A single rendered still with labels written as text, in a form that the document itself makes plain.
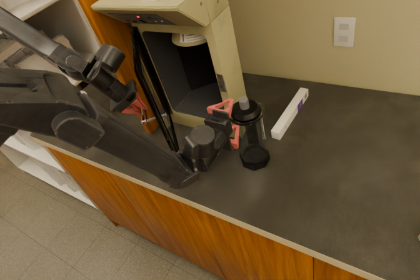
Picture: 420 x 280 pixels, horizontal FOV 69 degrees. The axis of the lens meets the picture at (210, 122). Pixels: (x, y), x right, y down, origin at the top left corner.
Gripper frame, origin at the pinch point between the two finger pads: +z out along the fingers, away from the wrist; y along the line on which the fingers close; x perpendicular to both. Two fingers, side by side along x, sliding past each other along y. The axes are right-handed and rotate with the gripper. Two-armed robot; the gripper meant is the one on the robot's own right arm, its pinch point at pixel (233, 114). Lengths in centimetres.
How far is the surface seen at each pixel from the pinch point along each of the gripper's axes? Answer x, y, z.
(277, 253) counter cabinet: -15, -46, -15
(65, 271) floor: 120, -119, -53
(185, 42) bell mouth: 21.7, 13.6, 13.7
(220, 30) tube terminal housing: 8.9, 17.0, 15.5
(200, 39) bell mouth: 17.1, 13.6, 16.0
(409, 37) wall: -37, -5, 55
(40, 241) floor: 156, -119, -47
